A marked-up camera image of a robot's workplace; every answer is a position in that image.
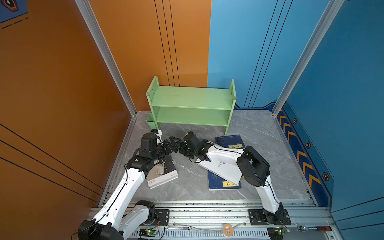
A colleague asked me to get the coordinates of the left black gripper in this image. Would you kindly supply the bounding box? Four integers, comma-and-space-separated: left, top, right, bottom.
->
150, 136, 180, 163

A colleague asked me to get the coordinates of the white LOVER book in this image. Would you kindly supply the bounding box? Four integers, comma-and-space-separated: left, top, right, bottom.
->
146, 156, 179, 189

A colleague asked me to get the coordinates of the blue book front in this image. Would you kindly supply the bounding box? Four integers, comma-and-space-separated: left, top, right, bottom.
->
208, 171, 242, 191

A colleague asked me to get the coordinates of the blue book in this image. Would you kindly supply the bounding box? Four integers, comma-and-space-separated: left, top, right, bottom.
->
215, 135, 246, 149
208, 171, 242, 191

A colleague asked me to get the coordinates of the white La Dame book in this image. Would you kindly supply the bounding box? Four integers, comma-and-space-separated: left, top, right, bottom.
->
198, 155, 242, 185

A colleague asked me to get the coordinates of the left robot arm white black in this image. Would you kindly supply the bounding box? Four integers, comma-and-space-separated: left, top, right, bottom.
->
76, 129, 182, 240

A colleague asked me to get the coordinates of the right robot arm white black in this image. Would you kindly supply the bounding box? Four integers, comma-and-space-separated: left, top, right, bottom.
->
179, 132, 285, 225

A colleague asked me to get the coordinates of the blue book near shelf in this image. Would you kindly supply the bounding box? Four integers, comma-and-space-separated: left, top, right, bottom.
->
215, 135, 246, 149

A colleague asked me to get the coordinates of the green wooden shelf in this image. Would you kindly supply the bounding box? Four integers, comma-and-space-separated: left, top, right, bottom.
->
146, 76, 237, 136

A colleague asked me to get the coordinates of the left circuit board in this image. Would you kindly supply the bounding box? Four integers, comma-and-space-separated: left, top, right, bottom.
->
138, 228, 159, 239

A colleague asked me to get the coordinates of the circuit board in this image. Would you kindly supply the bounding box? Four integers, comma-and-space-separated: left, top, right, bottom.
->
267, 228, 291, 240
138, 228, 159, 239

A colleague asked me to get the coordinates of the tape roll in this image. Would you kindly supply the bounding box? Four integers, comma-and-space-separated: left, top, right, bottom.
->
222, 224, 234, 238

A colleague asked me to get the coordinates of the right circuit board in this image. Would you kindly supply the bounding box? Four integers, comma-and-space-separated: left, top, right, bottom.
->
267, 228, 291, 240

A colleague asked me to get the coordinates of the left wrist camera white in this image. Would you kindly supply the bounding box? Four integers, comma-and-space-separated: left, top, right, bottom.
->
150, 129, 162, 143

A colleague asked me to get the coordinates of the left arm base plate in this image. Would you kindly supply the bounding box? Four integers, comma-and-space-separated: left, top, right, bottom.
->
143, 209, 170, 227

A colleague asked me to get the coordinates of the silver wrench on rail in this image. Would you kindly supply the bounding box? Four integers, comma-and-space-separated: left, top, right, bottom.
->
168, 226, 192, 231

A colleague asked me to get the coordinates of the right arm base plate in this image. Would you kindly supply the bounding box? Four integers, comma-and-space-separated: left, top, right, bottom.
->
248, 209, 292, 226

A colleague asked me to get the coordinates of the red handled ratchet wrench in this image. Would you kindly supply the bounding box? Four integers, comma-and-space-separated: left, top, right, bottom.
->
298, 225, 332, 232

